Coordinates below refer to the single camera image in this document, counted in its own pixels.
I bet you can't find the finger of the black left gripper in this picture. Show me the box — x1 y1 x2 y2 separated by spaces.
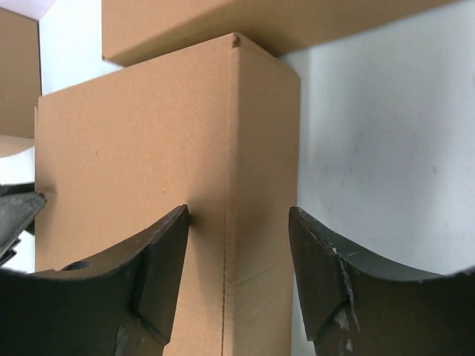
1 182 47 266

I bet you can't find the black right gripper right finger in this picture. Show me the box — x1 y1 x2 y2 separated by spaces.
289 207 474 355

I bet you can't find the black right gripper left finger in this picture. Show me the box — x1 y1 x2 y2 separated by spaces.
1 205 189 355

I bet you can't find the cardboard box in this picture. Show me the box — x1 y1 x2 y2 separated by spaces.
35 33 300 355
102 0 447 66
1 9 42 139

